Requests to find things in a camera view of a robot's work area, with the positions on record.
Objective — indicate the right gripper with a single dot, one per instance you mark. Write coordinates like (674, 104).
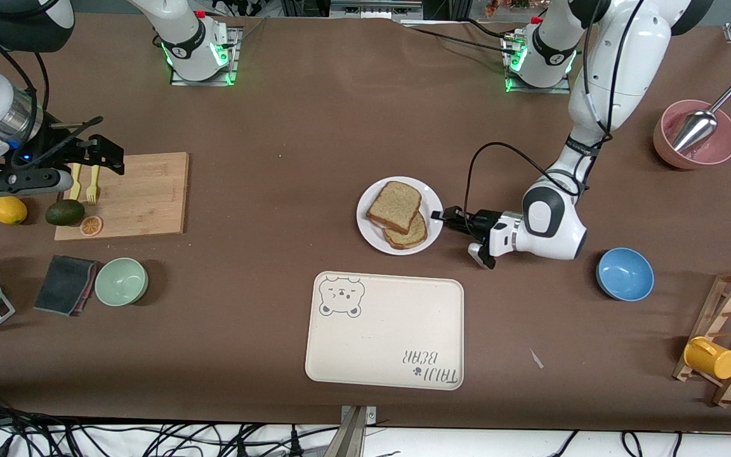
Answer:
(66, 154)

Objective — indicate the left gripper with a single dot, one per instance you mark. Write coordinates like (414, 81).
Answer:
(481, 223)

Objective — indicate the brown bread slice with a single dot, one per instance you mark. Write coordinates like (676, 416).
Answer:
(394, 204)
(411, 238)

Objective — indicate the white round plate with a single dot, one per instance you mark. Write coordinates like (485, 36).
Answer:
(372, 231)

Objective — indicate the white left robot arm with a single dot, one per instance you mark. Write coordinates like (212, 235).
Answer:
(625, 51)

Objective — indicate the yellow plastic knife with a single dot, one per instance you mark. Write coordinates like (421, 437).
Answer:
(76, 187)

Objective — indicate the yellow plastic fork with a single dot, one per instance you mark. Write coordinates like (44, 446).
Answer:
(92, 190)

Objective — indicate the dark green avocado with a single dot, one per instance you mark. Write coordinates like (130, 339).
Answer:
(65, 212)

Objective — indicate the wooden cutting board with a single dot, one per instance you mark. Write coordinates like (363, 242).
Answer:
(143, 197)

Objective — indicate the orange slice toy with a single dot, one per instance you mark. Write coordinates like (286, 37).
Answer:
(91, 226)

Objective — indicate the yellow lemon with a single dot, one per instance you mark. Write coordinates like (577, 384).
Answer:
(9, 211)

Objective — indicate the pink folded cloth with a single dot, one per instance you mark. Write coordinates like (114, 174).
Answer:
(91, 282)

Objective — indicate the cream tray with bear print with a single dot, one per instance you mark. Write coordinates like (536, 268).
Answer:
(384, 330)

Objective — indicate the pale green bowl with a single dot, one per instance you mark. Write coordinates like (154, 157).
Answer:
(121, 282)

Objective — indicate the dark grey folded cloth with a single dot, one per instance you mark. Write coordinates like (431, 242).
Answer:
(61, 284)

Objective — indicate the white paper scrap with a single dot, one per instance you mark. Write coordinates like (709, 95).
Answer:
(537, 359)

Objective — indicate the blue bowl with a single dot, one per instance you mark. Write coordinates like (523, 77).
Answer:
(624, 274)

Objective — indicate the silver metal scoop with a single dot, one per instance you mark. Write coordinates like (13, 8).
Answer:
(695, 130)

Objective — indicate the pink bowl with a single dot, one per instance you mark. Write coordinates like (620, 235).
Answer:
(724, 143)

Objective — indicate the yellow mug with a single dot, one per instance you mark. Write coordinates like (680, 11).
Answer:
(711, 358)

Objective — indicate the wooden peg rack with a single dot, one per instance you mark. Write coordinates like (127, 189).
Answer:
(730, 330)

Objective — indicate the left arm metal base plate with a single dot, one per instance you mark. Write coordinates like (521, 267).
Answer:
(511, 82)

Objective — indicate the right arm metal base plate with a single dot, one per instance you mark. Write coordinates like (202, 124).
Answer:
(233, 54)

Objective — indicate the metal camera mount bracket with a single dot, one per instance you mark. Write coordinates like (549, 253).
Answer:
(354, 435)

